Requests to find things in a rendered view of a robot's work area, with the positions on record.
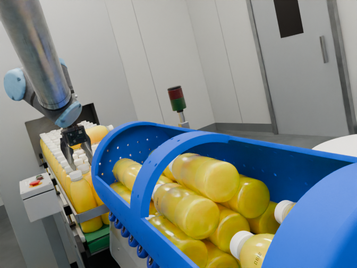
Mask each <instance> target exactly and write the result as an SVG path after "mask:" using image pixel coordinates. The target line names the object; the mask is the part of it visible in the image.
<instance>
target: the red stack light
mask: <svg viewBox="0 0 357 268"><path fill-rule="evenodd" d="M168 96H169V100H174V99H178V98H181V97H183V96H184V95H183V91H182V88H179V89H175V90H171V91H168Z"/></svg>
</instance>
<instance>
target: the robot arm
mask: <svg viewBox="0 0 357 268"><path fill-rule="evenodd" d="M0 21H1V23H2V25H3V27H4V29H5V31H6V33H7V35H8V37H9V39H10V41H11V43H12V45H13V47H14V50H15V52H16V54H17V56H18V58H19V60H20V62H21V64H22V66H23V67H22V68H15V69H13V70H9V71H8V72H7V73H6V74H5V76H4V89H5V92H6V94H7V95H8V97H9V98H10V99H12V100H14V101H21V100H24V101H26V102H27V103H28V104H30V105H31V106H32V107H34V108H35V109H36V110H38V111H39V112H40V113H42V114H43V115H44V116H46V117H47V118H49V119H50V120H51V121H52V122H54V123H55V125H58V126H59V127H61V128H63V129H62V130H61V133H60V135H62V138H60V148H61V151H62V153H63V155H64V157H65V158H66V160H67V162H68V164H69V166H70V167H71V169H72V170H73V171H76V165H75V164H74V158H73V153H74V151H73V148H71V146H74V145H78V144H81V145H80V146H81V148H82V149H83V150H84V151H85V153H86V156H87V158H88V162H89V164H90V165H91V163H92V158H93V153H92V149H91V140H90V137H89V136H88V135H87V134H86V131H85V128H84V126H83V125H81V124H80V125H79V124H78V125H77V121H76V119H77V118H78V117H79V115H80V113H81V111H82V105H81V104H80V103H79V101H78V100H77V99H76V98H77V97H78V96H77V95H75V93H74V90H73V86H72V83H71V79H70V76H69V73H68V70H67V66H66V64H65V61H64V60H63V59H62V58H59V57H58V55H57V52H56V49H55V46H54V43H53V40H52V37H51V34H50V31H49V28H48V25H47V22H46V19H45V16H44V13H43V10H42V7H41V4H40V1H39V0H0ZM68 145H69V146H68Z"/></svg>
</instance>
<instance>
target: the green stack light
mask: <svg viewBox="0 0 357 268"><path fill-rule="evenodd" d="M170 103H171V107H172V111H179V110H182V109H185V108H186V103H185V99H184V96H183V97H181V98H178V99H174V100H170Z"/></svg>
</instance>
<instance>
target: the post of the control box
mask: <svg viewBox="0 0 357 268"><path fill-rule="evenodd" d="M41 221H42V224H43V226H44V229H45V232H46V235H47V238H48V241H49V244H50V246H51V249H52V252H53V255H54V257H55V261H56V264H57V266H58V268H71V266H70V263H69V260H68V257H67V254H66V251H65V249H64V246H63V243H62V240H61V236H60V234H59V231H58V228H57V225H56V222H55V219H54V217H53V215H50V216H48V217H45V218H43V219H41Z"/></svg>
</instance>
